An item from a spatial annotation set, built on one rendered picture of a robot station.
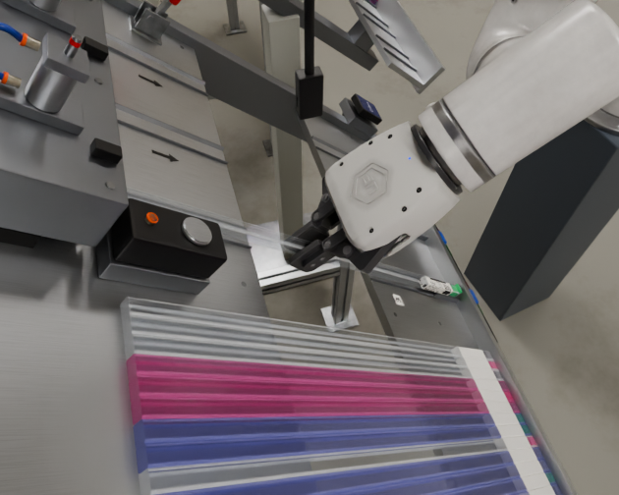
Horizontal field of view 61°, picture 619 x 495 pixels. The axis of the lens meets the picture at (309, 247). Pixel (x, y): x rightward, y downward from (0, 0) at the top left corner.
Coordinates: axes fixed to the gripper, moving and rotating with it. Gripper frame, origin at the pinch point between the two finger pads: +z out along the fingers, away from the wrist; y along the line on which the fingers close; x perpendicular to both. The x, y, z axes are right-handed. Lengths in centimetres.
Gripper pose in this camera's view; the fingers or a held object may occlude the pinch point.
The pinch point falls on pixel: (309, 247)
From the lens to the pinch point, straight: 53.8
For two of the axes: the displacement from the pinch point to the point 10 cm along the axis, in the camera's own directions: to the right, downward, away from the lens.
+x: 5.8, 3.0, 7.6
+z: -7.6, 5.3, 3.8
